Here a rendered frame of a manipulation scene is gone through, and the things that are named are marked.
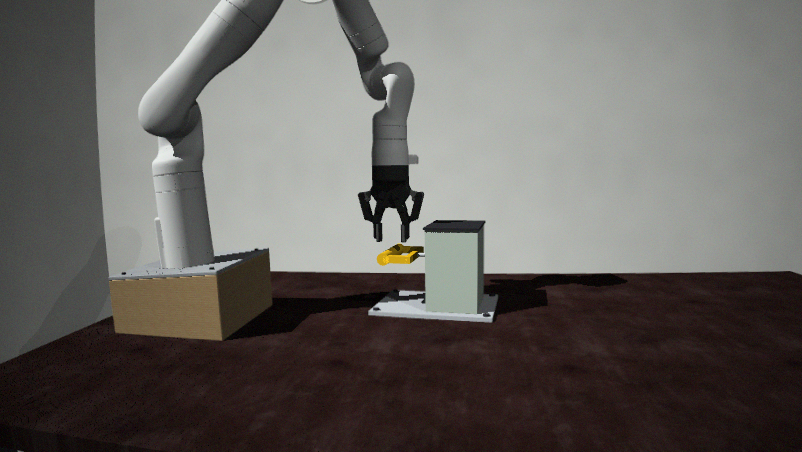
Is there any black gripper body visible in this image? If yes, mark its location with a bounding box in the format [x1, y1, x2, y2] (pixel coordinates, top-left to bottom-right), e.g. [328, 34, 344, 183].
[370, 165, 411, 208]

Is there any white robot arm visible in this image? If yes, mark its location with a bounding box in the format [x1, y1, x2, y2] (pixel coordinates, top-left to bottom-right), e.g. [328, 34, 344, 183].
[138, 0, 418, 269]

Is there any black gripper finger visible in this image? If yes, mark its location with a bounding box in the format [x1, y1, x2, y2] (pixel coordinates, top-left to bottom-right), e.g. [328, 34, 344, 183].
[392, 190, 424, 243]
[358, 191, 386, 242]

